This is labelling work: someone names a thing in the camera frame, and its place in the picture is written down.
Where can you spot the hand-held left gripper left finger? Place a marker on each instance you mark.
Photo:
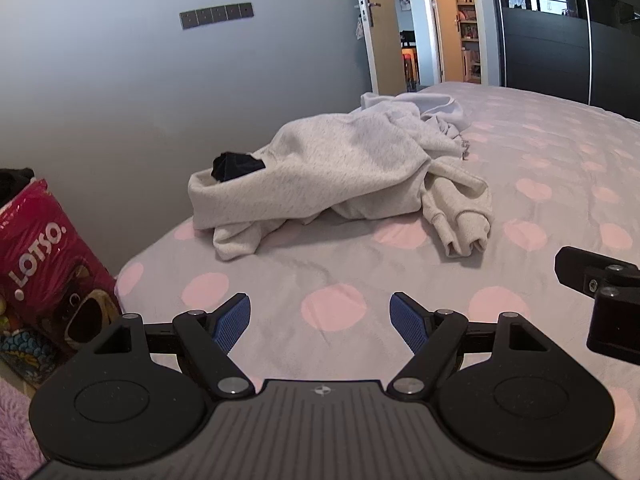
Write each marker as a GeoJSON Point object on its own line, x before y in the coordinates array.
{"type": "Point", "coordinates": [234, 322]}

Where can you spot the dark wardrobe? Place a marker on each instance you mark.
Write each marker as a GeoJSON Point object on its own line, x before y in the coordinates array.
{"type": "Point", "coordinates": [545, 35]}

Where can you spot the purple fluffy cloth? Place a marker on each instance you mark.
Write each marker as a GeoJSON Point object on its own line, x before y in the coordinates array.
{"type": "Point", "coordinates": [15, 430]}

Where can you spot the grey pink-dotted bed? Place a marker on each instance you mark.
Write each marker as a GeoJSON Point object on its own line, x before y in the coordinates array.
{"type": "Point", "coordinates": [550, 160]}

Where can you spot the colourful patterned box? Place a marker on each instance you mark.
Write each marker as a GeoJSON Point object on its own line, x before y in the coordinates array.
{"type": "Point", "coordinates": [27, 352]}

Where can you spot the black cloth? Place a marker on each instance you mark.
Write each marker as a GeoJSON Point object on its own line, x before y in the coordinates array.
{"type": "Point", "coordinates": [235, 166]}

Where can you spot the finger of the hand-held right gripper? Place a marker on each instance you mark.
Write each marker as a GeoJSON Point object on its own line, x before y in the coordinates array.
{"type": "Point", "coordinates": [575, 267]}
{"type": "Point", "coordinates": [617, 325]}

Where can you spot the dark wall switch panel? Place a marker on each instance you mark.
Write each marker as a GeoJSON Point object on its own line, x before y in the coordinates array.
{"type": "Point", "coordinates": [216, 15]}

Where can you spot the dark cloth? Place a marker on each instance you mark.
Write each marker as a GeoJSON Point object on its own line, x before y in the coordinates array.
{"type": "Point", "coordinates": [12, 185]}

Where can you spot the bookshelf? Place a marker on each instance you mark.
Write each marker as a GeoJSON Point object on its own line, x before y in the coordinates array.
{"type": "Point", "coordinates": [469, 35]}

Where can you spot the red plush-print bag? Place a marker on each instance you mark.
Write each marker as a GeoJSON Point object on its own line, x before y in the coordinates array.
{"type": "Point", "coordinates": [40, 250]}

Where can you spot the white printed sweatshirt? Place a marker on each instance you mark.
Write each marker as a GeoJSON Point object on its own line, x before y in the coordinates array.
{"type": "Point", "coordinates": [340, 160]}

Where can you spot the wooden door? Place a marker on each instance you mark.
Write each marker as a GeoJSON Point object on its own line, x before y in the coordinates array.
{"type": "Point", "coordinates": [382, 35]}

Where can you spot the pale grey crumpled garment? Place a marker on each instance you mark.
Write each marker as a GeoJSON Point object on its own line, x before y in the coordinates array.
{"type": "Point", "coordinates": [435, 105]}

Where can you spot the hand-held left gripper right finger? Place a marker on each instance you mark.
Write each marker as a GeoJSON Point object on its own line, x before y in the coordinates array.
{"type": "Point", "coordinates": [406, 322]}

